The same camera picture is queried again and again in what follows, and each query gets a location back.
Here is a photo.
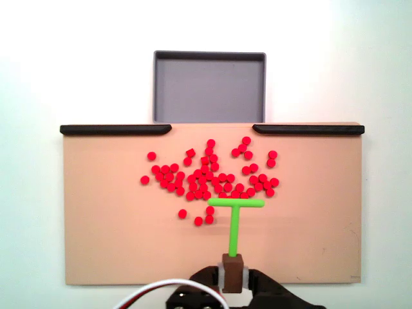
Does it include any green T tool brown handle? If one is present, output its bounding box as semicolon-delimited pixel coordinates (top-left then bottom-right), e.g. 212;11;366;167
207;198;266;294

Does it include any beige board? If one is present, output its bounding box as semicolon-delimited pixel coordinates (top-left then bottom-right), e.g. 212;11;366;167
61;121;366;286

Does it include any grey tray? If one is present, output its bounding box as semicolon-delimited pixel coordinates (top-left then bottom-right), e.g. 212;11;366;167
153;50;267;124

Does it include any red white black servo cable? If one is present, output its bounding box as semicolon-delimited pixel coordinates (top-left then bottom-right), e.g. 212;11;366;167
111;278;228;309

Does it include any black foam rail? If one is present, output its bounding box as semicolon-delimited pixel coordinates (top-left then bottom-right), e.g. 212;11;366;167
252;124;366;136
59;124;173;136

